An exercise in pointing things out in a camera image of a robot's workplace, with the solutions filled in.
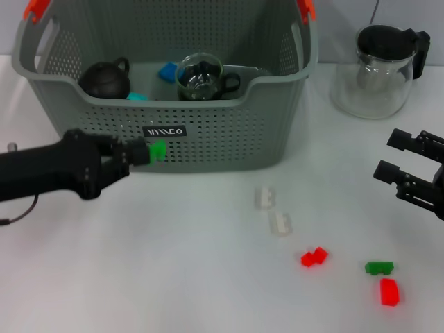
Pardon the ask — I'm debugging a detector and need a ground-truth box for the glass teapot with black lid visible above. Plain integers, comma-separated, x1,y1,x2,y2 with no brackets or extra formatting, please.
328,24,432,121

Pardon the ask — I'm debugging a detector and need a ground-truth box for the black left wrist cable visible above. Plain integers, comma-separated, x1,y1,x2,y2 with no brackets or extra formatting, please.
0,193,40,227

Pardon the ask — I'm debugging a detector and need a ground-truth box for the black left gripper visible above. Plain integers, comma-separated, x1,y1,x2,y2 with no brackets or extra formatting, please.
0,128,151,203

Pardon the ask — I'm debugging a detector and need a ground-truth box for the glass teacup with black base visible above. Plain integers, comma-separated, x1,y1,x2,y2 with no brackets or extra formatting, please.
176,52,241,101

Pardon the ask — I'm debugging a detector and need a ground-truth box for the grey-green perforated storage basket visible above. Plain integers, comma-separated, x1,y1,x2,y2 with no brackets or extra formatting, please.
11,0,319,173

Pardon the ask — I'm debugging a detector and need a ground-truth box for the green toy brick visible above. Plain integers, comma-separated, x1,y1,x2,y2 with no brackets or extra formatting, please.
148,138,168,167
364,261,395,277

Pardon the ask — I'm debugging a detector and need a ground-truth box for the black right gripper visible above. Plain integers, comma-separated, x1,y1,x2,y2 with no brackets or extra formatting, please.
373,127,444,221

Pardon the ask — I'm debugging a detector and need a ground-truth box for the orange-red notched toy brick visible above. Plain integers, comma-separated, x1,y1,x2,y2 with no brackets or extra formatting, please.
300,246,330,268

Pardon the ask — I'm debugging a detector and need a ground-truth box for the clear toy brick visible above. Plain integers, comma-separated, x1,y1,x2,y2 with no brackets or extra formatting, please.
268,210,294,239
254,187,277,211

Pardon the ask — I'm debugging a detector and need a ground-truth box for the bright red toy brick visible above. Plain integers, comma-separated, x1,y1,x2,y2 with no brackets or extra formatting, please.
379,277,400,307

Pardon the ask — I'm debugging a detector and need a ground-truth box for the blue square toy brick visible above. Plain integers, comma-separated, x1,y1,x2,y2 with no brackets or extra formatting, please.
158,62,178,84

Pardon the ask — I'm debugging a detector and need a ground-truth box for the black clay teapot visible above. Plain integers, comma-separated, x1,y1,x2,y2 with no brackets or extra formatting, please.
78,56,132,101

